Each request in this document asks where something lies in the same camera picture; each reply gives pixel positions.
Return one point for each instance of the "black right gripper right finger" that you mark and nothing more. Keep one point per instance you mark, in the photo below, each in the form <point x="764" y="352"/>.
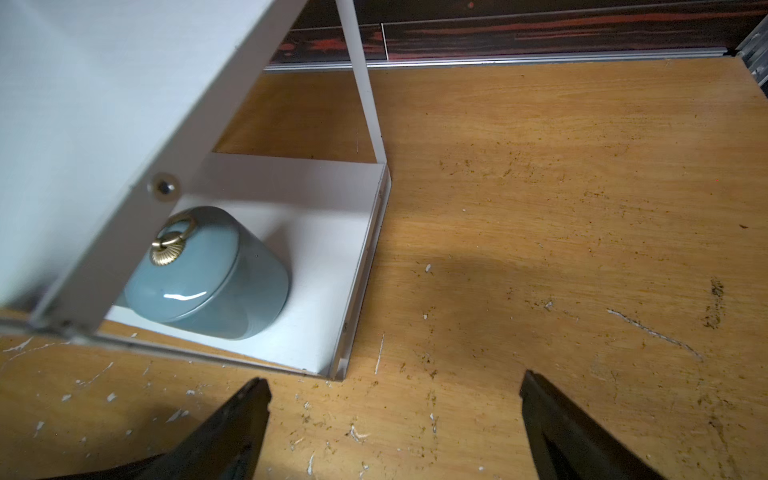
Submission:
<point x="566" y="443"/>

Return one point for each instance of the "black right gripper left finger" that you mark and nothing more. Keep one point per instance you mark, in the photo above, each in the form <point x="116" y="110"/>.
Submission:
<point x="226" y="446"/>

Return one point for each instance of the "teal tea canister right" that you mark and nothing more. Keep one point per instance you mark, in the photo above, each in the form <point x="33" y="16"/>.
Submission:
<point x="206" y="274"/>

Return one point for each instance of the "white two-tier metal shelf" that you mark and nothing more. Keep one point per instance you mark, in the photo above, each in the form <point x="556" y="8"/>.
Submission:
<point x="110" y="113"/>

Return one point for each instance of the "aluminium right corner post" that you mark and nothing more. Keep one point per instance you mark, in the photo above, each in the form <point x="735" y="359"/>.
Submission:
<point x="753" y="51"/>

